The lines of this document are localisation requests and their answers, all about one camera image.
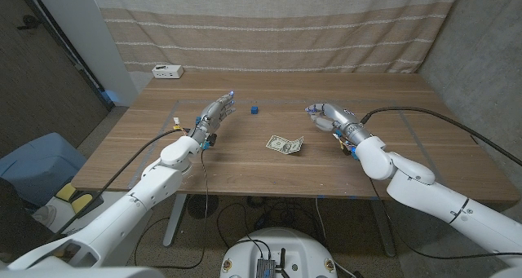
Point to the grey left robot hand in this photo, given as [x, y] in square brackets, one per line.
[212, 115]

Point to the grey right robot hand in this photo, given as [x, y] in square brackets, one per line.
[344, 119]

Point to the one dollar bill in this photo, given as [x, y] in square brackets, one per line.
[285, 144]

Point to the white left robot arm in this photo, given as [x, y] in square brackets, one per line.
[159, 180]

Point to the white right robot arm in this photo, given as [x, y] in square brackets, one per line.
[428, 188]

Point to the small blue cube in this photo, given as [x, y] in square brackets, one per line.
[254, 110]

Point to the white power strip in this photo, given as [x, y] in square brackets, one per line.
[167, 71]

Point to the round black floor fan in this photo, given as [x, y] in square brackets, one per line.
[197, 206]

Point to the beige striped backdrop cloth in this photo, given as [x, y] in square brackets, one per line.
[265, 33]

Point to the white table leg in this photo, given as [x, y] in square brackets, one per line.
[175, 221]

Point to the grey table leg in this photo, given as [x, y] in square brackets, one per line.
[383, 229]

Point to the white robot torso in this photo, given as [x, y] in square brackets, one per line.
[302, 249]

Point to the yellow floor pad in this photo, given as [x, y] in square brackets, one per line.
[82, 203]
[66, 191]

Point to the grey electronics box on torso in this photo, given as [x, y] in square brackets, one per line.
[265, 267]

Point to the white round floor device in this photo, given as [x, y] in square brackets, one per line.
[45, 214]

